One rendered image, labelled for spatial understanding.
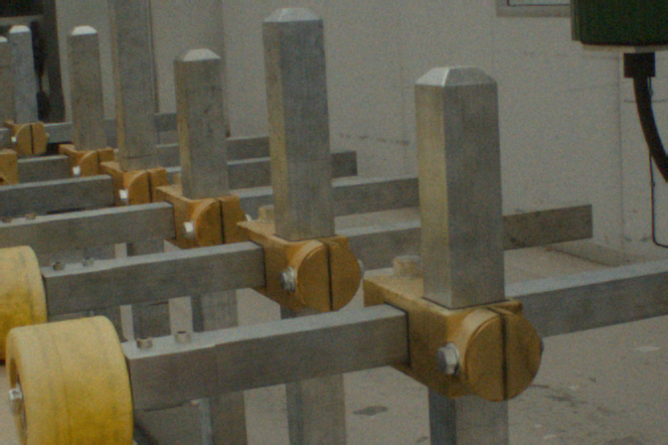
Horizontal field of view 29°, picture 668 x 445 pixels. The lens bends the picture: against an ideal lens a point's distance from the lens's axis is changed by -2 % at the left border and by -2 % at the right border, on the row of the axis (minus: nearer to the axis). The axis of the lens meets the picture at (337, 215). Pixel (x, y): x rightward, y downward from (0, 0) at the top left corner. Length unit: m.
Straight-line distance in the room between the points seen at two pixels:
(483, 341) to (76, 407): 0.22
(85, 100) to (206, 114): 0.50
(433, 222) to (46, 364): 0.23
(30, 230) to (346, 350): 0.51
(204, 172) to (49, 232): 0.15
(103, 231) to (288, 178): 0.31
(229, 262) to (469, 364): 0.32
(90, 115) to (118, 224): 0.47
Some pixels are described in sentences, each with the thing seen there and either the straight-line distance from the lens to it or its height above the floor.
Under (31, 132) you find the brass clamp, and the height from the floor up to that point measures 0.96.
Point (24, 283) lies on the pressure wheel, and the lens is 0.94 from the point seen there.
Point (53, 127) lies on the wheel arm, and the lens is 2.22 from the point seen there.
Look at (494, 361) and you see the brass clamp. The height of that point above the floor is 0.95.
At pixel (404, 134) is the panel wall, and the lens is 6.99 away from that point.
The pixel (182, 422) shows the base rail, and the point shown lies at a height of 0.70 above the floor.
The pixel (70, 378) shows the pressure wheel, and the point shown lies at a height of 0.96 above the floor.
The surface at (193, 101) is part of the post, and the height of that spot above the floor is 1.06.
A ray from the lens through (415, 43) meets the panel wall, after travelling 6.79.
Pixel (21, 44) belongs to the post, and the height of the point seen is 1.10.
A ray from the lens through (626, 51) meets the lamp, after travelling 0.48.
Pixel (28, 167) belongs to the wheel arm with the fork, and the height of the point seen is 0.95.
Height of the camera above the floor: 1.15
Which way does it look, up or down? 10 degrees down
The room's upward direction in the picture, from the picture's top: 3 degrees counter-clockwise
